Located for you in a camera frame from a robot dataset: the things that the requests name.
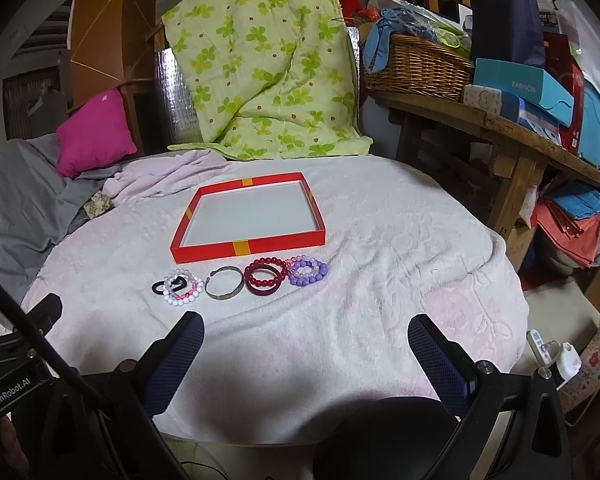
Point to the blue fashion box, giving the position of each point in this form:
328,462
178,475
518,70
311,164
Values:
530,83

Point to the pale pink fleece blanket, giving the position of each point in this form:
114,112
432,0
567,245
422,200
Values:
286,367

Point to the silver metal bangle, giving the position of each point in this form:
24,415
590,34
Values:
224,283

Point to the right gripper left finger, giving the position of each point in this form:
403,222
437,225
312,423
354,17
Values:
167,361

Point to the red shallow box tray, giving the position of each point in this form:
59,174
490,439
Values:
249,216

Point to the silver foil insulation roll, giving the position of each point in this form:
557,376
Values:
176,106

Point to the orange wooden cabinet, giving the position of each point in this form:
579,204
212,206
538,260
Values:
108,45

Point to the wooden bench table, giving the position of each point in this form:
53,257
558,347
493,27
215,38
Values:
518,161

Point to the dark maroon hair band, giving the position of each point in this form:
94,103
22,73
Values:
263,286

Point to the navy blue bag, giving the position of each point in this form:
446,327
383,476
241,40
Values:
507,30

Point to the wicker basket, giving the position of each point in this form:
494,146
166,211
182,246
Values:
417,66

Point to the green clover quilt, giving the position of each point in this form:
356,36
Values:
268,78

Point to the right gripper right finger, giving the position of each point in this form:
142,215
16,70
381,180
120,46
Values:
447,366

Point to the blue plastic storage bin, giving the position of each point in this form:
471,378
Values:
589,142

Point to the small floral patterned cloth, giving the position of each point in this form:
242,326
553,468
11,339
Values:
97,205

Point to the grey bed sheet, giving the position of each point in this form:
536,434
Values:
38,207

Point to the white remote control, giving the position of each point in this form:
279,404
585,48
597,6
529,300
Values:
538,347

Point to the magenta pillow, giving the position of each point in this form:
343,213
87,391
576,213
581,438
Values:
96,136

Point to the stack of folded cloths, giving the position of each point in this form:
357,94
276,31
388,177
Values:
569,215

